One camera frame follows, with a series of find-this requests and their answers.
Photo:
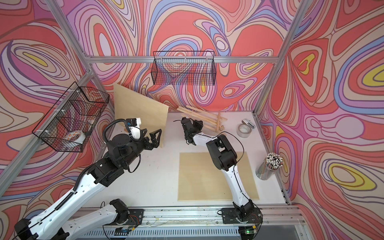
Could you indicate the plywood board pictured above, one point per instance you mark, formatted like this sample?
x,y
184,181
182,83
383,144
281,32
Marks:
x,y
130,104
200,180

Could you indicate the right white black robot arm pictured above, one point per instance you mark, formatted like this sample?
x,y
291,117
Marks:
x,y
225,159

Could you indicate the aluminium mounting rail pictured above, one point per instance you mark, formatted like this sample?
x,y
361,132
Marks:
x,y
280,222

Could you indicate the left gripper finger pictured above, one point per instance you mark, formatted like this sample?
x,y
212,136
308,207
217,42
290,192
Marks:
x,y
156,138
143,136

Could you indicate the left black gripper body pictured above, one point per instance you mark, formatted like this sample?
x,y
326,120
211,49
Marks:
x,y
139,147

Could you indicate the left black wire basket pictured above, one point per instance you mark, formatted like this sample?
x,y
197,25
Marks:
x,y
78,109

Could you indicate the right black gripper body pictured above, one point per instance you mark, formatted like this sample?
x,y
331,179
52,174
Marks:
x,y
198,125

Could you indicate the black wire basket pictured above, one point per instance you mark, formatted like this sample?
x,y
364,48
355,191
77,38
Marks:
x,y
193,68
78,109

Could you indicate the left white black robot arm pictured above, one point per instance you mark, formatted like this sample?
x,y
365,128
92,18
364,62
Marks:
x,y
125,142

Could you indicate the small silver metal object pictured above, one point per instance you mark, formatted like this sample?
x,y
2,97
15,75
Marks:
x,y
249,123

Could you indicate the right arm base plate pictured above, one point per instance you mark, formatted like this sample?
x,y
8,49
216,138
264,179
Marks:
x,y
233,216

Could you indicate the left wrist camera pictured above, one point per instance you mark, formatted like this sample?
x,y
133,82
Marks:
x,y
133,129

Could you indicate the wooden easel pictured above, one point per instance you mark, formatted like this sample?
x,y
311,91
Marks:
x,y
211,121

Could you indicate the cup of pencils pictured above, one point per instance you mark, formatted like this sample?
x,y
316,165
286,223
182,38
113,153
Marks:
x,y
270,165

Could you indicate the back black wire basket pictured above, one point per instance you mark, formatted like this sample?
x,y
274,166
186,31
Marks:
x,y
193,68

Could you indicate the green circuit board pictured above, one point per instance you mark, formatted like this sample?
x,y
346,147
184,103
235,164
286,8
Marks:
x,y
122,232

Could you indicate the patterned tape roll in basket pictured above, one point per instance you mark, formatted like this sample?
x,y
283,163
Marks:
x,y
74,139

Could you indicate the clear packing tape roll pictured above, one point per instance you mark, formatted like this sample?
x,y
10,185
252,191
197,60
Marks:
x,y
244,130

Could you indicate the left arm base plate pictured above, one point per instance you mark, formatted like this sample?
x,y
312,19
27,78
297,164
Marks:
x,y
132,217

